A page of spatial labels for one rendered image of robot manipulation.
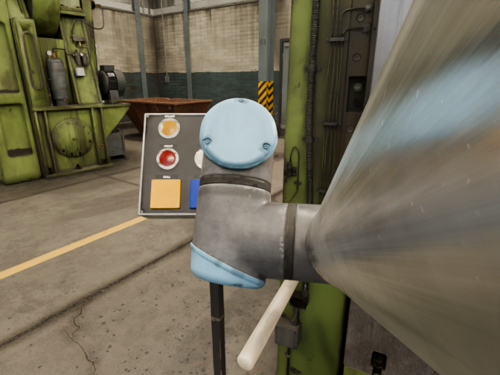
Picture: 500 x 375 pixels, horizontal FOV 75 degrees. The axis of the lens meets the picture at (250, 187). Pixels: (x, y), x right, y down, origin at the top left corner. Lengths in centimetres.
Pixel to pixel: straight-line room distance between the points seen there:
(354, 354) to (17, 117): 476
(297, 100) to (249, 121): 68
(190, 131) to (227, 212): 56
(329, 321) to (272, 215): 99
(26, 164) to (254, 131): 489
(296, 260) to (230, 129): 16
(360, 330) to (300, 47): 84
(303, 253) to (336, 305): 93
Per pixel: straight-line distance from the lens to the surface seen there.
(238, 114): 39
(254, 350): 92
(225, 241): 36
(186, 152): 88
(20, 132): 519
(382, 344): 107
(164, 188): 86
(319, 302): 129
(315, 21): 103
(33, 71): 508
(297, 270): 36
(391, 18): 88
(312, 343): 141
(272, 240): 35
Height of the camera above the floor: 129
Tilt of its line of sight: 18 degrees down
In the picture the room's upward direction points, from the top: straight up
